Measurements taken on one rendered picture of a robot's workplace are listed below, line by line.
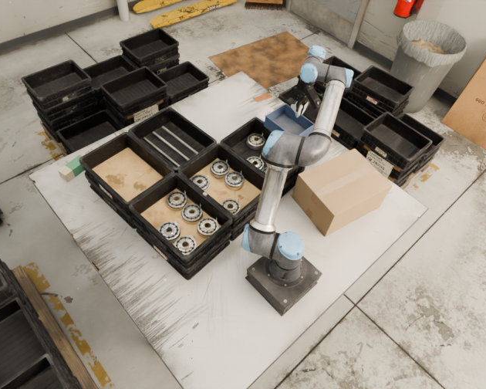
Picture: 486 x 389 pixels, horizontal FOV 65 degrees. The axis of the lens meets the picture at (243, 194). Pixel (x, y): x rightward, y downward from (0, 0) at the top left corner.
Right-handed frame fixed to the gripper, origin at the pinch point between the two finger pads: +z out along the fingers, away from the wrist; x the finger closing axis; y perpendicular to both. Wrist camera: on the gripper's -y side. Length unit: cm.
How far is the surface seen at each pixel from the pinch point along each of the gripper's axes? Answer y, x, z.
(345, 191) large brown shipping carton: -39.2, -3.3, 21.7
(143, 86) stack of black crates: 141, 6, 64
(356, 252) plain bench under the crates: -63, 4, 43
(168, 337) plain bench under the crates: -38, 101, 56
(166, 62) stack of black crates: 159, -27, 62
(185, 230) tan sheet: -5, 71, 39
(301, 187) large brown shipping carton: -21.0, 8.4, 29.2
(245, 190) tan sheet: -4.1, 32.2, 33.7
